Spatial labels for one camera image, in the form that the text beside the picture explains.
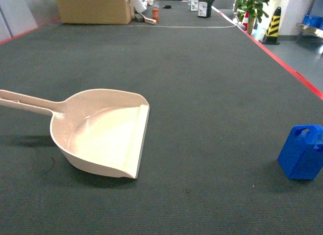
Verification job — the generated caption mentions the steel shelf rack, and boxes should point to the steel shelf rack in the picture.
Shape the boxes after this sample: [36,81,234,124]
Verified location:
[296,0,322,41]

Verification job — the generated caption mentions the beige plastic dustpan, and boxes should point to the beige plastic dustpan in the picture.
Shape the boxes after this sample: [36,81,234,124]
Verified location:
[1,89,150,179]

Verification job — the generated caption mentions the black white carton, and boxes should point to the black white carton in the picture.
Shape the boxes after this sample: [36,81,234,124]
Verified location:
[198,0,214,18]
[190,0,199,12]

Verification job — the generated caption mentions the blue plastic block part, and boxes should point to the blue plastic block part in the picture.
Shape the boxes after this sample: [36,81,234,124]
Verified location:
[278,125,322,180]

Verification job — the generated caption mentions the large cardboard box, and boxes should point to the large cardboard box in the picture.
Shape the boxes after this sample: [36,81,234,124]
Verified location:
[56,0,134,25]

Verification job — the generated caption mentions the orange can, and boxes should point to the orange can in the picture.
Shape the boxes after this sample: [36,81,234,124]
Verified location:
[152,8,159,22]

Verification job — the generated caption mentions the green potted plant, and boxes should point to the green potted plant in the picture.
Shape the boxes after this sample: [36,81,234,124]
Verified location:
[235,0,270,35]

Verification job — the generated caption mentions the black white carton rear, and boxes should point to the black white carton rear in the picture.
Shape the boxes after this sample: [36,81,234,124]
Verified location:
[190,0,199,12]

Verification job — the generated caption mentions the beige brush handle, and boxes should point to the beige brush handle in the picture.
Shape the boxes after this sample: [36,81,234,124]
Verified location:
[140,13,157,25]

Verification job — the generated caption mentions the red white traffic cone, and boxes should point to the red white traffic cone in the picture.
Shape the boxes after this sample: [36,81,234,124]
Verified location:
[242,12,249,31]

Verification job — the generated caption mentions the yellow black traffic cone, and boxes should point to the yellow black traffic cone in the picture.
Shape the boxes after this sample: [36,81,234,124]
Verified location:
[262,7,282,45]

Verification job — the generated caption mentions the black white carton front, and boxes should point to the black white carton front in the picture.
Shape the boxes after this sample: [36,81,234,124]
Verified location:
[198,0,214,18]

